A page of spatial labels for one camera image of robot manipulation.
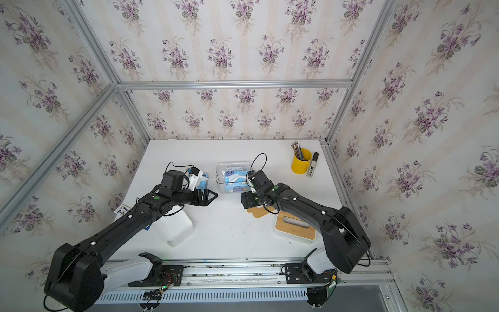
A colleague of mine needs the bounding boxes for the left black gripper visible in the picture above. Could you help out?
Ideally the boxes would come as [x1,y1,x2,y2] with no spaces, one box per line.
[170,187,218,207]

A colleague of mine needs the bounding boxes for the bamboo tissue box lid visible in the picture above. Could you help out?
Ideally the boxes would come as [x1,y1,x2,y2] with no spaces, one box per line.
[247,207,277,219]

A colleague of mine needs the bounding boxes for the blue tissue paper pack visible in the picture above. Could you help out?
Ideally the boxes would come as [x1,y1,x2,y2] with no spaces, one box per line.
[219,164,252,192]

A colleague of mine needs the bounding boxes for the clear plastic tissue box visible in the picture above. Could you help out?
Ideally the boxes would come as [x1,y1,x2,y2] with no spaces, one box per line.
[215,161,254,194]

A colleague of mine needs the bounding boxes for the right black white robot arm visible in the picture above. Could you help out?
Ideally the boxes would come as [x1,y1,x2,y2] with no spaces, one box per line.
[241,170,371,274]

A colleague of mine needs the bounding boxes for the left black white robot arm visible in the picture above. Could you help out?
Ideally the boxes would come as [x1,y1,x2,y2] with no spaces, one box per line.
[44,170,218,311]

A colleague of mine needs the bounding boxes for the white bamboo-lid tissue box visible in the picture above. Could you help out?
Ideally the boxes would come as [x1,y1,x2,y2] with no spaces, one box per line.
[274,211,317,244]

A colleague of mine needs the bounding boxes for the white plastic box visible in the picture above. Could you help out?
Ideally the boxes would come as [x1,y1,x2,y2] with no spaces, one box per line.
[152,210,196,247]

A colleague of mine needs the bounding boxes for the yellow pen cup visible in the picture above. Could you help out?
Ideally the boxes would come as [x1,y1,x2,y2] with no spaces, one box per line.
[291,148,313,174]

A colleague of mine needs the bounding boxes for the black marker pen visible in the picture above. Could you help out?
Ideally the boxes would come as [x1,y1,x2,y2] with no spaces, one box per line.
[307,152,319,178]

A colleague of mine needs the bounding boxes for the pencils in cup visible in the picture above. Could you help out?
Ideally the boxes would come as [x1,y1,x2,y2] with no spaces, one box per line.
[291,141,305,161]

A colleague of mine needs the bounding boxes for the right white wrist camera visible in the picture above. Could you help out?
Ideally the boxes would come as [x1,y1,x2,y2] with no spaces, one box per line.
[246,174,256,193]

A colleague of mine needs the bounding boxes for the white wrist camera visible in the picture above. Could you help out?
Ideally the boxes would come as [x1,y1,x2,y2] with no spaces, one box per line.
[246,174,256,193]
[187,166,205,191]

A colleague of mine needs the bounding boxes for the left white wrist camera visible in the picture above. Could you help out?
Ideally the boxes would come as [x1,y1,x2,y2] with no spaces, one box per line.
[187,166,205,191]

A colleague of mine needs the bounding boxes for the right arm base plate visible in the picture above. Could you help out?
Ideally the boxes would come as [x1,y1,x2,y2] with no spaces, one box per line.
[281,263,337,285]

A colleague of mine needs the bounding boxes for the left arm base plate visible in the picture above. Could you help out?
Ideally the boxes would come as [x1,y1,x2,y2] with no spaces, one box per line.
[127,265,185,287]

